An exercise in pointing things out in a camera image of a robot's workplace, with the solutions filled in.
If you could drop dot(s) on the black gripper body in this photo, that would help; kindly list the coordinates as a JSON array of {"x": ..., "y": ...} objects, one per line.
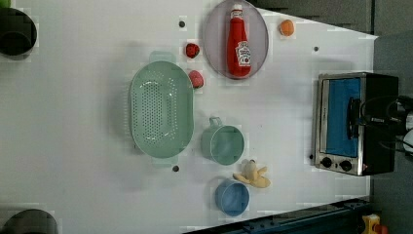
[{"x": 383, "y": 114}]

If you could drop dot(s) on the silver black toaster oven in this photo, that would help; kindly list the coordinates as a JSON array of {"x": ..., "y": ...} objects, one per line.
[{"x": 341, "y": 145}]

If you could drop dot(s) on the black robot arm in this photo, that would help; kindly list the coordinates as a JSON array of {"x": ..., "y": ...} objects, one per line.
[{"x": 403, "y": 143}]

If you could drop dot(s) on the black robot base top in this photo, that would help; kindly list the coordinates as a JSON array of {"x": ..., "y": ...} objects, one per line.
[{"x": 18, "y": 32}]

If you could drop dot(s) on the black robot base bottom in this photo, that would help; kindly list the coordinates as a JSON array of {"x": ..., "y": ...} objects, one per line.
[{"x": 31, "y": 221}]

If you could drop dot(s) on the yellow red toy object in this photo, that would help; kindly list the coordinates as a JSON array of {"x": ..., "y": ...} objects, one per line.
[{"x": 373, "y": 225}]

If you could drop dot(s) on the orange toy fruit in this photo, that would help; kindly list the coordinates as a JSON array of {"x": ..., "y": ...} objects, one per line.
[{"x": 287, "y": 27}]

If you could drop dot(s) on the peeled toy banana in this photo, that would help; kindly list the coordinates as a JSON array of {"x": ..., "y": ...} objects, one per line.
[{"x": 253, "y": 175}]

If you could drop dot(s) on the red ketchup bottle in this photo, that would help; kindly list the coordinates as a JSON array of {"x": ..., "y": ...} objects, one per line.
[{"x": 238, "y": 51}]

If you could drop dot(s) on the grey oval plate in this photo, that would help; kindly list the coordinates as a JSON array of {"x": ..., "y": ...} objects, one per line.
[{"x": 216, "y": 32}]

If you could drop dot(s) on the blue cup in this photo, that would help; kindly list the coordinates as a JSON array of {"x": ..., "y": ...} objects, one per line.
[{"x": 231, "y": 197}]

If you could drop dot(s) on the pink toy fruit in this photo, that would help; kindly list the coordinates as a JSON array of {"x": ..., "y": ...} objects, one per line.
[{"x": 196, "y": 79}]

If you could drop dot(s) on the red toy strawberry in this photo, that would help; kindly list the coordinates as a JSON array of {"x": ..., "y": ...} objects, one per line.
[{"x": 192, "y": 50}]

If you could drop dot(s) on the green oval colander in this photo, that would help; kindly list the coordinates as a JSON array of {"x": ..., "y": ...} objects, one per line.
[{"x": 161, "y": 109}]

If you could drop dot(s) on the blue metal frame rail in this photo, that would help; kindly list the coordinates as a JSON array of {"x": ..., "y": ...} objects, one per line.
[{"x": 336, "y": 218}]

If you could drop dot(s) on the green cup with handle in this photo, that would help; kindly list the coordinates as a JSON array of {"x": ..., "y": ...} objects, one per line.
[{"x": 221, "y": 143}]

